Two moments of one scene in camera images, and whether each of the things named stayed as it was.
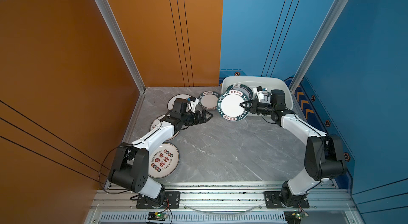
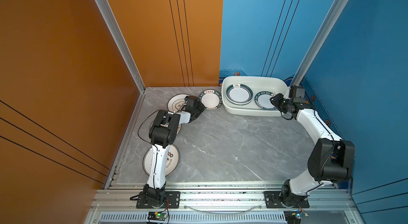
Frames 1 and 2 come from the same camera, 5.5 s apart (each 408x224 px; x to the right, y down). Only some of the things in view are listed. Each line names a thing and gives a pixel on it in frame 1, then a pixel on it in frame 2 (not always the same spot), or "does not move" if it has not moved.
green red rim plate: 239,93 does not move
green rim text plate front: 228,105 to 262,99
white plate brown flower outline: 172,99 does not move
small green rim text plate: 208,100 does not move
